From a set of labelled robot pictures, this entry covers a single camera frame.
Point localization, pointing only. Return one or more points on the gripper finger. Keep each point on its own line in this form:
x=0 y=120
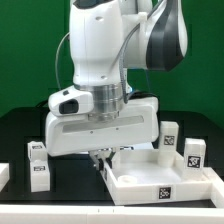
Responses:
x=98 y=162
x=114 y=157

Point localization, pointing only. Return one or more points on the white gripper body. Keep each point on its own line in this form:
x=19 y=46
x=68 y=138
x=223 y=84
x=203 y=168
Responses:
x=136 y=123

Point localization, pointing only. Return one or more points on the white square tabletop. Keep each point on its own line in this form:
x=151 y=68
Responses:
x=139 y=179

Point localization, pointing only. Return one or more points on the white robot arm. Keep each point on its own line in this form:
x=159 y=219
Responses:
x=100 y=111

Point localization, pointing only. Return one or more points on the white left fence block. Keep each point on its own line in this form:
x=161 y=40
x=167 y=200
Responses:
x=4 y=175

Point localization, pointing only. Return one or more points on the white front fence bar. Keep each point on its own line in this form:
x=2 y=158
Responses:
x=37 y=214

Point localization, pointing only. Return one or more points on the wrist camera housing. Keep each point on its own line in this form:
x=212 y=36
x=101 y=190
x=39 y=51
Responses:
x=70 y=101

